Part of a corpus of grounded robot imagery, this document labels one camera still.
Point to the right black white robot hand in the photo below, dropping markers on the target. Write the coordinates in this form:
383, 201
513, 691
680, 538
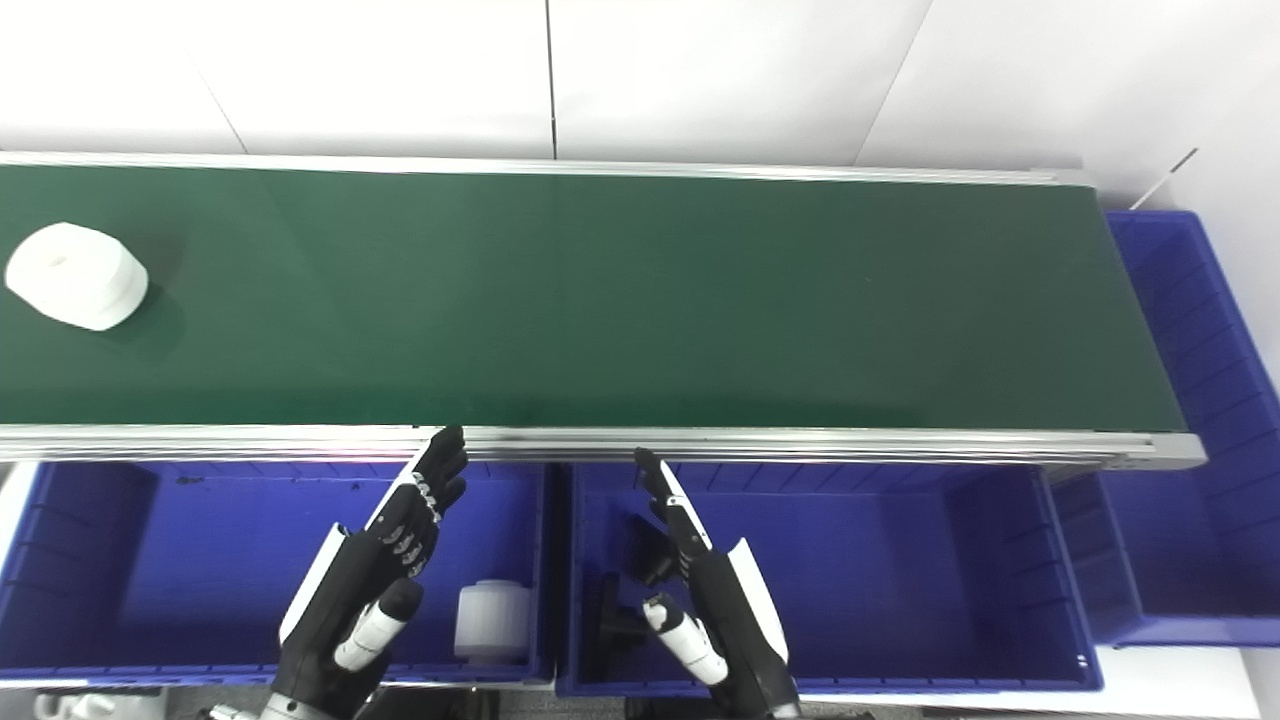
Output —
730, 620

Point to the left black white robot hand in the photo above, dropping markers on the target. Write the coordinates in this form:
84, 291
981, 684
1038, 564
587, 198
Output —
360, 580

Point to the white stepped round part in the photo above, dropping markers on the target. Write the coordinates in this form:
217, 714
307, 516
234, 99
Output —
75, 275

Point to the black plastic part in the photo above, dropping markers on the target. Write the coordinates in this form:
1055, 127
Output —
648, 550
612, 630

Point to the white plain cylinder part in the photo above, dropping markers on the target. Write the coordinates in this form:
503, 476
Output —
493, 622

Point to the blue bin with white parts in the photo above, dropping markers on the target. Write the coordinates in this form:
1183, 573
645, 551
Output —
200, 560

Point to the blue bin with black parts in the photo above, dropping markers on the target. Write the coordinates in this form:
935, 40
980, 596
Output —
900, 570

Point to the green conveyor belt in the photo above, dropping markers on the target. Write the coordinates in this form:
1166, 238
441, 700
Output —
800, 442
600, 300

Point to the blue bin at belt end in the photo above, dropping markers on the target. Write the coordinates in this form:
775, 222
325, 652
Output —
1200, 500

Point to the clear plastic container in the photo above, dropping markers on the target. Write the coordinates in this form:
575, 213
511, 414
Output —
90, 706

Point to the thin grey rod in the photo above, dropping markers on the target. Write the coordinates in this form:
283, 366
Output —
1165, 180

